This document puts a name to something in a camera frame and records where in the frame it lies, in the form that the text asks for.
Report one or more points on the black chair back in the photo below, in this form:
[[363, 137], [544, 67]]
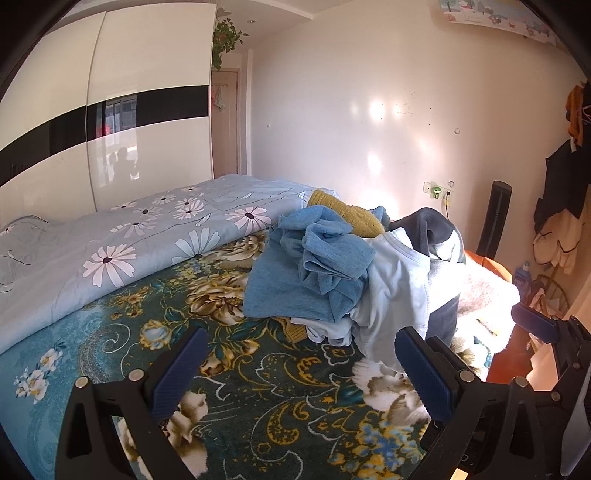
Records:
[[495, 220]]

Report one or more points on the yellow knit garment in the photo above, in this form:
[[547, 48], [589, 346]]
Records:
[[364, 223]]

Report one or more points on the dark navy garment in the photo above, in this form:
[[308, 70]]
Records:
[[434, 236]]

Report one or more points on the blue knit sweater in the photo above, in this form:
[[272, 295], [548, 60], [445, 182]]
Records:
[[313, 267]]

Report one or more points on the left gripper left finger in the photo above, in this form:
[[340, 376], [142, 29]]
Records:
[[89, 447]]

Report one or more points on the white wardrobe with black stripe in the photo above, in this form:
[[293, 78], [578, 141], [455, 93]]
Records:
[[112, 105]]

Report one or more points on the wall power socket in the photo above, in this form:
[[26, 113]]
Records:
[[439, 192]]

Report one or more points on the light blue floral duvet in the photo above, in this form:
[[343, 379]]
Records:
[[51, 269]]

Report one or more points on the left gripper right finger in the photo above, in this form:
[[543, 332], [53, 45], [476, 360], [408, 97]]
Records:
[[497, 431]]

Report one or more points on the pink folded blanket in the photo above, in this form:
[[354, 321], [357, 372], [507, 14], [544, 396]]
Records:
[[485, 306]]

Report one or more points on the wall picture strip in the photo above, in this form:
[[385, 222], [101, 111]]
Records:
[[506, 15]]

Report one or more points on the green hanging plant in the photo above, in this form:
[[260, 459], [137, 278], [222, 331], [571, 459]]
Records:
[[225, 38]]

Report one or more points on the teal floral bed blanket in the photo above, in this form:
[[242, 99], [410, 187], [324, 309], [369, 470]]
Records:
[[266, 402]]

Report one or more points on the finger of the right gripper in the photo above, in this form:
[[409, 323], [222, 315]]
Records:
[[535, 323]]

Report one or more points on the wooden room door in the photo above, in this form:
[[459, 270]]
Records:
[[224, 122]]

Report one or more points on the light blue t-shirt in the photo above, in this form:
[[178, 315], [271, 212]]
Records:
[[396, 297]]

